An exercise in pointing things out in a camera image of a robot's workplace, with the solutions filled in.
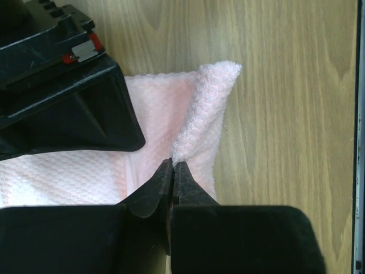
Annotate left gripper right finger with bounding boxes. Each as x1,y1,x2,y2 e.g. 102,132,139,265
170,162,326,273

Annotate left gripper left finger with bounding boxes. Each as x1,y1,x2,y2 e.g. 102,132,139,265
1,160,174,273

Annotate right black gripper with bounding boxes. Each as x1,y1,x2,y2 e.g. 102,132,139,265
1,1,145,160

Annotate pink towel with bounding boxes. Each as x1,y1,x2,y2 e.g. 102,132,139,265
1,61,242,207

